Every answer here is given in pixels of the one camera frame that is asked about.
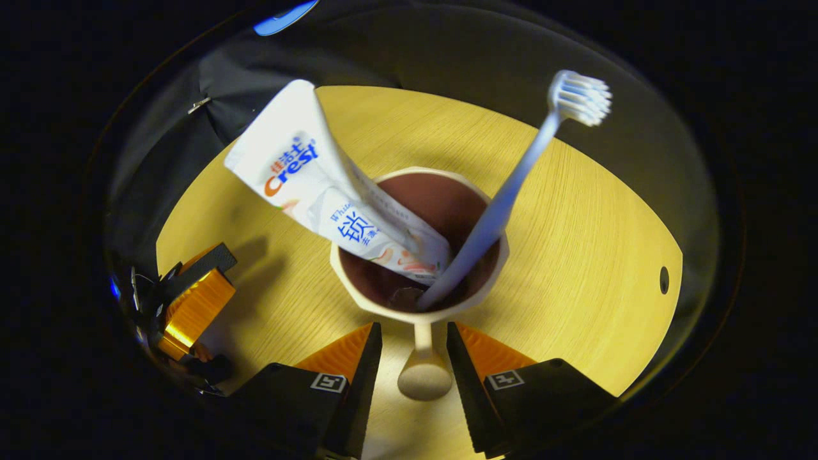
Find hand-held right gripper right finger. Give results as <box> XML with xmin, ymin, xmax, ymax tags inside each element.
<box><xmin>445</xmin><ymin>321</ymin><xmax>618</xmax><ymax>460</ymax></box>

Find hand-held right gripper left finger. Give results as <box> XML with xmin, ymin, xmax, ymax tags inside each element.
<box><xmin>229</xmin><ymin>322</ymin><xmax>383</xmax><ymax>460</ymax></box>

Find beige cup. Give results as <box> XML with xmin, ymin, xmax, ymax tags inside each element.
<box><xmin>329</xmin><ymin>167</ymin><xmax>510</xmax><ymax>402</ymax></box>

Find white toothpaste tube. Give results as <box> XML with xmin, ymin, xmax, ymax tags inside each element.
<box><xmin>224</xmin><ymin>79</ymin><xmax>453</xmax><ymax>286</ymax></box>

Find light blue toothbrush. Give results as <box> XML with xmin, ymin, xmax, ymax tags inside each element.
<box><xmin>419</xmin><ymin>70</ymin><xmax>612</xmax><ymax>312</ymax></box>

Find black backdrop cloth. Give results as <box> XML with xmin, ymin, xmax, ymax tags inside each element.
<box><xmin>105</xmin><ymin>0</ymin><xmax>723</xmax><ymax>358</ymax></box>

